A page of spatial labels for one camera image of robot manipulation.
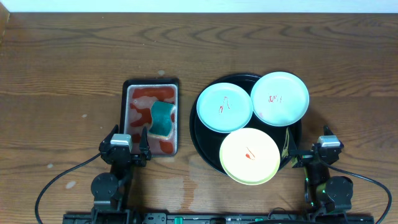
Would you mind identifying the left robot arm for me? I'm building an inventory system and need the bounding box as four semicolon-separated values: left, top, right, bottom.
91;125;152;212

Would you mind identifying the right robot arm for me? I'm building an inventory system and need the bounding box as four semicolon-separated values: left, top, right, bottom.
281;126;353;215

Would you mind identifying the black rectangular wash tray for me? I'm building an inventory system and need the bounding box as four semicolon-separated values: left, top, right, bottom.
119;78;179;157

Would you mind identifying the light blue plate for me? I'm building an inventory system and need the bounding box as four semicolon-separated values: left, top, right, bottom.
196;82;253;133

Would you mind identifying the pale green plate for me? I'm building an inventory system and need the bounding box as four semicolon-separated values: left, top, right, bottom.
250;72;310;126

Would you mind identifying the yellow plate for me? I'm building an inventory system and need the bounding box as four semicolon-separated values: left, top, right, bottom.
219;128;280;185

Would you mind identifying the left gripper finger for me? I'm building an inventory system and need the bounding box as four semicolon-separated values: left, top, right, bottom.
139;127;150;155
101;124;119;146

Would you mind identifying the green scrub sponge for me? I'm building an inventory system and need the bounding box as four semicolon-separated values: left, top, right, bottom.
149;101;175;139

